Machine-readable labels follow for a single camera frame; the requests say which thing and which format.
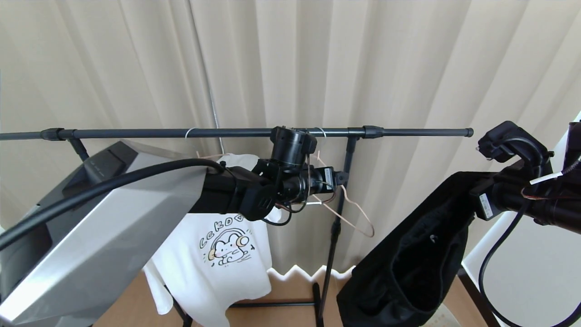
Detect pink clothes hanger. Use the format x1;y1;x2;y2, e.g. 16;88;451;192
309;127;375;238
185;128;227;160

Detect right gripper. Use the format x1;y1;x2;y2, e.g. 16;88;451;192
470;173;570;225

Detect black clothes rack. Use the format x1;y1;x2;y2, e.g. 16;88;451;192
0;126;474;327

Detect beige curtain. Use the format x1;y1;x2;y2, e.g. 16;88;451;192
0;0;581;277

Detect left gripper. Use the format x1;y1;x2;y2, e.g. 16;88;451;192
290;166;340;205

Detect white garment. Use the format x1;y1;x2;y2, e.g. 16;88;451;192
143;154;273;327

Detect white laundry basket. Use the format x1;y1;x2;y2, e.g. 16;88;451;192
424;303;464;327

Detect black garment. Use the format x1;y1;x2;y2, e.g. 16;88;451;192
337;172;497;327

